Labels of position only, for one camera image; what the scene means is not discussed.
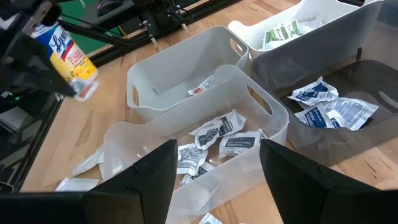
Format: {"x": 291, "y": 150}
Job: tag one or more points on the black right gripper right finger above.
{"x": 289, "y": 186}

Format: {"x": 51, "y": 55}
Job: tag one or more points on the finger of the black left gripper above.
{"x": 57, "y": 83}

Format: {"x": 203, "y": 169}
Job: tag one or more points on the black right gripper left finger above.
{"x": 155, "y": 180}

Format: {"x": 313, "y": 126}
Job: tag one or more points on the red and white packet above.
{"x": 85, "y": 90}
{"x": 203, "y": 85}

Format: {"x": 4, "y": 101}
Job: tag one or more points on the long white paper packet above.
{"x": 77, "y": 184}
{"x": 311, "y": 25}

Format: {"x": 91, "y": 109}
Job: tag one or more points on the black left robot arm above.
{"x": 158, "y": 12}

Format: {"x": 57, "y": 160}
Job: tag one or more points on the white wipes tub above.
{"x": 66, "y": 53}

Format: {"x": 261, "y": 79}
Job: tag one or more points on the clear plastic bin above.
{"x": 217, "y": 186}

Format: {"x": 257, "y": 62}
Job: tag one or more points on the dark brown plastic bin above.
{"x": 342, "y": 149}

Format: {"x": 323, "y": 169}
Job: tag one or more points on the grey desk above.
{"x": 77, "y": 15}

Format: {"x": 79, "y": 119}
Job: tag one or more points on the black computer mouse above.
{"x": 109, "y": 6}

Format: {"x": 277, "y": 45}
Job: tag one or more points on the grey plastic bin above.
{"x": 186, "y": 53}

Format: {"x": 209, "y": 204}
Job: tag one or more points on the white plastic bin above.
{"x": 326, "y": 40}

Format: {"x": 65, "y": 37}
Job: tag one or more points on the green printed packet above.
{"x": 281, "y": 34}

